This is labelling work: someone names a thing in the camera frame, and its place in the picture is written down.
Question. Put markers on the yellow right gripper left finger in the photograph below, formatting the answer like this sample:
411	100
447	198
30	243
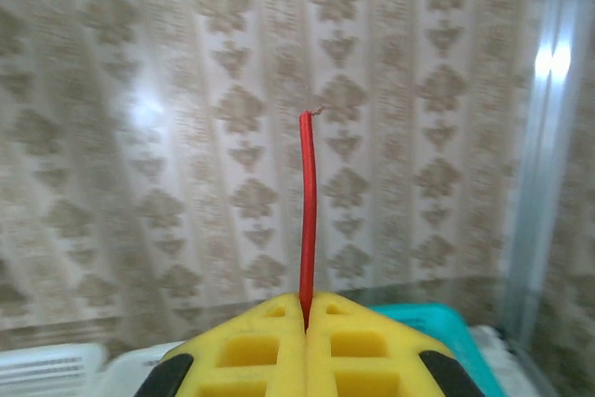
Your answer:
293	360

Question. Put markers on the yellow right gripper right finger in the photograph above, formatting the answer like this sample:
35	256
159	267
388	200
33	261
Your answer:
321	360

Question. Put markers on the teal plastic basket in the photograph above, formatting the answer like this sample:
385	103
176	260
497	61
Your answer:
446	322

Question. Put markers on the white plastic basket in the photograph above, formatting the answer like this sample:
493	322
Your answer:
135	364
42	369

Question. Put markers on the aluminium frame post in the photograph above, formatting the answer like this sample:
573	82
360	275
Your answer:
548	113

